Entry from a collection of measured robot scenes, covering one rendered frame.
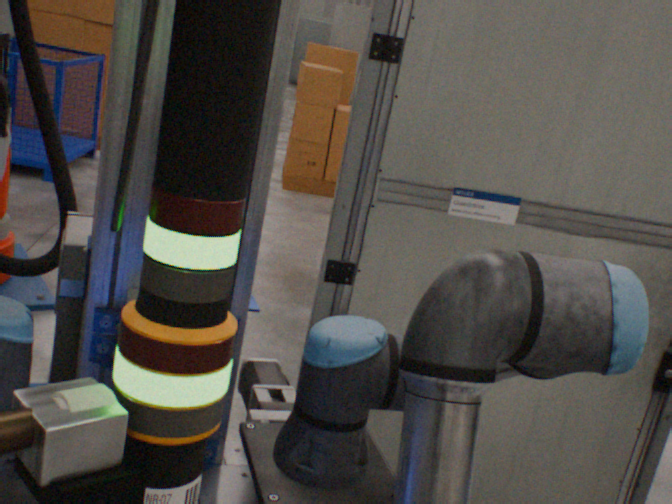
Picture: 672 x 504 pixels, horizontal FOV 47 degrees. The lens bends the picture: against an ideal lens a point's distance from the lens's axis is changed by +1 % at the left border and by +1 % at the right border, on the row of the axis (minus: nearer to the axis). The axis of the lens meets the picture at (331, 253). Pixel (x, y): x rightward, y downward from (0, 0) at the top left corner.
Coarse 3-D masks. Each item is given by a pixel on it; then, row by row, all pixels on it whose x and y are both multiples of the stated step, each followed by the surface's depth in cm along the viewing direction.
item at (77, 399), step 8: (96, 384) 28; (104, 384) 28; (56, 392) 28; (64, 392) 27; (72, 392) 27; (80, 392) 27; (88, 392) 28; (96, 392) 28; (104, 392) 28; (112, 392) 28; (56, 400) 27; (64, 400) 27; (72, 400) 27; (80, 400) 27; (88, 400) 27; (96, 400) 27; (104, 400) 28; (112, 400) 28; (64, 408) 27; (72, 408) 27; (80, 408) 27
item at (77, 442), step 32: (64, 384) 28; (32, 416) 26; (64, 416) 26; (96, 416) 27; (32, 448) 26; (64, 448) 26; (96, 448) 27; (32, 480) 28; (64, 480) 27; (96, 480) 27; (128, 480) 28
